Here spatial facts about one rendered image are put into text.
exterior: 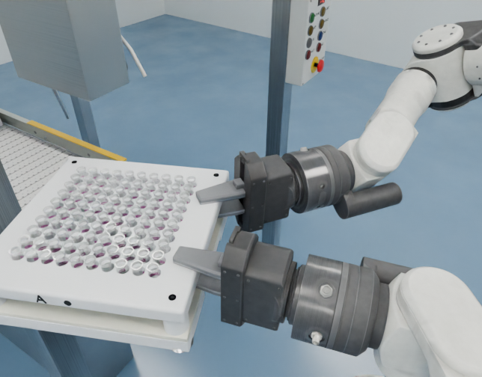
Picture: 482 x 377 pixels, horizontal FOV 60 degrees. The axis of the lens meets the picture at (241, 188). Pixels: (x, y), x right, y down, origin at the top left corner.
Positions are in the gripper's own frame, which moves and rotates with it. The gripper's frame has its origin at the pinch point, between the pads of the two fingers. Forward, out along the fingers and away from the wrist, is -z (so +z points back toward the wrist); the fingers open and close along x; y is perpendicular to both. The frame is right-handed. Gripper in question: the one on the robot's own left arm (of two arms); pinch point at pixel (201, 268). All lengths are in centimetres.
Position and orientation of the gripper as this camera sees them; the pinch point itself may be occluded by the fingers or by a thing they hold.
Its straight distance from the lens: 46.8
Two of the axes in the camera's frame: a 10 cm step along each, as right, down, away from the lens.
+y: 3.0, -5.8, 7.6
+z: 9.5, 2.0, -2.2
